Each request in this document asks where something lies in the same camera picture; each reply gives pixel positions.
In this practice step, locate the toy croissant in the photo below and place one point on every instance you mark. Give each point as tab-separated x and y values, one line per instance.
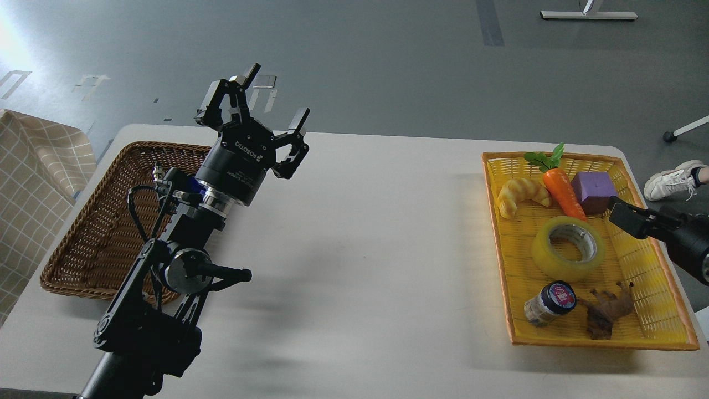
518	190

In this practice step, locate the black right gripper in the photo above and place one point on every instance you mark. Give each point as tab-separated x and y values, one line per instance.
686	235

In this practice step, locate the beige checkered cloth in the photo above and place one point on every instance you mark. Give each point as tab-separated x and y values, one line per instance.
44	165

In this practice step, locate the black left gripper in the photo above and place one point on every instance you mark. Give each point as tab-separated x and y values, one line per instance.
237	163

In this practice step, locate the yellow tape roll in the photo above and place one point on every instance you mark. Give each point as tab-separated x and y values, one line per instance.
568	249

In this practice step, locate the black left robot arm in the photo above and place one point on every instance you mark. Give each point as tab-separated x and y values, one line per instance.
150	329

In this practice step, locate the purple cube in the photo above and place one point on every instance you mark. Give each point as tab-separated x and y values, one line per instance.
593	191

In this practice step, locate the toy carrot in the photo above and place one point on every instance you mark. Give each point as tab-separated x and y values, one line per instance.
557	181

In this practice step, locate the white metal stand base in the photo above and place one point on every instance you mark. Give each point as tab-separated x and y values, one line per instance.
590	11

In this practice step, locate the yellow plastic tray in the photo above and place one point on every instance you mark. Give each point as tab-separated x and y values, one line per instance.
660	320

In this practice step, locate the white sneaker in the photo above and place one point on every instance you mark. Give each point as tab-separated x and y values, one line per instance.
686	177

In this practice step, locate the small glass jar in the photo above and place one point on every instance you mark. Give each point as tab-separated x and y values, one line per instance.
554	300

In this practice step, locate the white chair leg with caster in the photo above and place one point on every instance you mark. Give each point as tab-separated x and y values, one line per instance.
672	136

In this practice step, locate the brown wicker basket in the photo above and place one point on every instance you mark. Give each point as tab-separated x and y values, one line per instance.
99	249

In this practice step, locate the brown toy animal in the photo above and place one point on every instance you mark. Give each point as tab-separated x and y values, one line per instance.
609	309

